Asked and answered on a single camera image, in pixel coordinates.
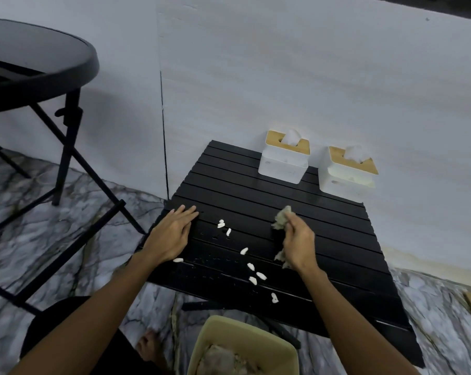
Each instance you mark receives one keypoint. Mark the beige plastic bin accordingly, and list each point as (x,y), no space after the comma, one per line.
(255,339)

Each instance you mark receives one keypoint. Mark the white tissue box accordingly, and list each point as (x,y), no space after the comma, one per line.
(344,187)
(282,169)

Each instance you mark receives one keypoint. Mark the scattered white paper scraps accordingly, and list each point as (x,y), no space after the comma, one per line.
(261,276)

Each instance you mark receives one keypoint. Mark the grey rag in bin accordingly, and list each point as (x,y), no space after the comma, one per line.
(219,363)

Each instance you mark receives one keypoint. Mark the grey-green cleaning rag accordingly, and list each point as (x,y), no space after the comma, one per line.
(282,218)

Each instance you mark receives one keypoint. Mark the person's right forearm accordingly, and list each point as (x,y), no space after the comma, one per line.
(352,331)

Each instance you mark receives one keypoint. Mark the round black glass-top table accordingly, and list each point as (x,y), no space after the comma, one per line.
(63,74)

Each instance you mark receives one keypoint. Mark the black slatted table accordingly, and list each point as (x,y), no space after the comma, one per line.
(239,191)

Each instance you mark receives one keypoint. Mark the person's black shorts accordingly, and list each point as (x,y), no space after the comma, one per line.
(118,359)

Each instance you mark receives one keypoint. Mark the person's bare foot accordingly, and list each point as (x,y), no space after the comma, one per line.
(149,347)

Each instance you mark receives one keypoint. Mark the white tissue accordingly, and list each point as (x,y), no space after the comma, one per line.
(291,137)
(355,154)

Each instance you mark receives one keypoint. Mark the person's left forearm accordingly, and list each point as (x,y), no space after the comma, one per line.
(94,320)

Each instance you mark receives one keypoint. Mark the person's left hand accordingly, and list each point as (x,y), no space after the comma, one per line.
(169,238)

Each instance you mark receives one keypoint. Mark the person's right hand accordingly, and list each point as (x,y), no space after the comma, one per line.
(301,246)

